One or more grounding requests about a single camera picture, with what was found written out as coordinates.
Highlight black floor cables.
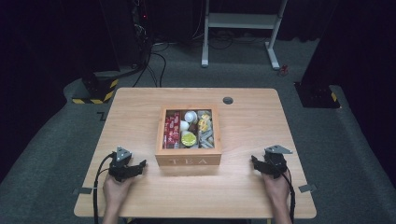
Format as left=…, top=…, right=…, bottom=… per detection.
left=132, top=40, right=171, bottom=89

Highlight yellow lid coffee capsule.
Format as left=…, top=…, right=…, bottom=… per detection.
left=180, top=132, right=198, bottom=148

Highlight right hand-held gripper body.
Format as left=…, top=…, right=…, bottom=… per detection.
left=262, top=144, right=294, bottom=180

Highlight grey tea packets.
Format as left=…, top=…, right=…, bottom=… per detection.
left=197, top=129, right=215, bottom=149

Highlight wooden framed glass box lid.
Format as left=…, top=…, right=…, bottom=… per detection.
left=155, top=105, right=223, bottom=156

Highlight white metal stand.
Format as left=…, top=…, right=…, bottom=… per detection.
left=201, top=0, right=290, bottom=71

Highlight dark equipment rack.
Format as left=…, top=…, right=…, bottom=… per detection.
left=130, top=0, right=155, bottom=68

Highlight bundle of red stick packets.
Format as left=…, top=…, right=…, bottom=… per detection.
left=163, top=110, right=182, bottom=149

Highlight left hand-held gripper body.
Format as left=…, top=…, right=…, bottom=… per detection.
left=107, top=146, right=138, bottom=183

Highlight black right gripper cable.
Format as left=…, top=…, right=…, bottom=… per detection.
left=280, top=169, right=296, bottom=224

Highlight black yellow striped stand base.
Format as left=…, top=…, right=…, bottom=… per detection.
left=71, top=70, right=120, bottom=105

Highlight grey tape piece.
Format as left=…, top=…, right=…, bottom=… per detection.
left=72, top=187, right=93, bottom=196
left=297, top=183, right=318, bottom=193

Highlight person's right hand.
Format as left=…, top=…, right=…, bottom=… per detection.
left=262, top=171, right=292, bottom=207

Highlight yellow print clear packets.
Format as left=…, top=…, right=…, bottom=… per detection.
left=197, top=110, right=214, bottom=133

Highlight wooden tea box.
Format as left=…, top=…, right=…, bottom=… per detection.
left=154, top=105, right=223, bottom=167

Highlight person's left hand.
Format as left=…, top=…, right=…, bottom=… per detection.
left=103, top=173, right=138, bottom=213

